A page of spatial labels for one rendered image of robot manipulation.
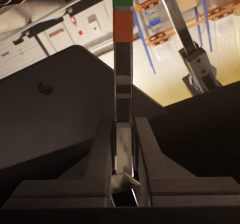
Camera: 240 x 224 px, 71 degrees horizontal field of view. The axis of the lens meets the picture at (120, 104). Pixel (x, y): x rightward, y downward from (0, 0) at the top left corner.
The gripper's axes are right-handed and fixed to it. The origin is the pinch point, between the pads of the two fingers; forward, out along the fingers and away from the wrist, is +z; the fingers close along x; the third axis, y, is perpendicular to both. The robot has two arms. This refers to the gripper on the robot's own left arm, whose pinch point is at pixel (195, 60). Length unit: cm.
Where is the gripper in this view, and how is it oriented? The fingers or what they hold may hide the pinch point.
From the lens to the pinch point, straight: 28.2
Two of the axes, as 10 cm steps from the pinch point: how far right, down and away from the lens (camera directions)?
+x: -1.6, -6.8, 7.1
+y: -8.0, 5.2, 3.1
